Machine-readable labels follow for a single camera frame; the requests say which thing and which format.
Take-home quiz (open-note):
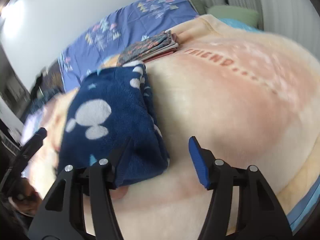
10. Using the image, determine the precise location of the green pillow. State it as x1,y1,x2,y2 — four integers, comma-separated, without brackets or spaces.
207,5,259,28

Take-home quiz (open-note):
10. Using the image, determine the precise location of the navy star print fleece garment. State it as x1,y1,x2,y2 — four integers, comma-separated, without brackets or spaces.
59,64,171,190

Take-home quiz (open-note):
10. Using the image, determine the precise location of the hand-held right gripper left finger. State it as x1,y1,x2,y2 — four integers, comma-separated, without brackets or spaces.
29,137,135,240

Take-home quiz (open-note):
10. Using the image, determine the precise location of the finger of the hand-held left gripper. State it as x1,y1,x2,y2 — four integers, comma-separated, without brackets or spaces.
6,127,48,199

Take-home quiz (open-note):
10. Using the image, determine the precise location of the peach printed blanket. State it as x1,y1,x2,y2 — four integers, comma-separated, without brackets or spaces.
20,14,320,240

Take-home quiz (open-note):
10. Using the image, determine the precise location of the purple triangle print bed sheet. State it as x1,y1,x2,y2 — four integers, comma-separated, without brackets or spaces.
57,0,200,93

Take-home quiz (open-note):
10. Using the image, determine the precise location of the person's left hand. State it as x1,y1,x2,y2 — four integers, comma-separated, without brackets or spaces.
11,179,40,216

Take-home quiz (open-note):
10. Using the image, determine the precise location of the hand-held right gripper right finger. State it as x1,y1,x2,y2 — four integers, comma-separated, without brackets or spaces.
188,136,293,240

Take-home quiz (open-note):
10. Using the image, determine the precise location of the stack of folded clothes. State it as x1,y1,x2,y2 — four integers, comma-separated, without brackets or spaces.
117,30,179,63

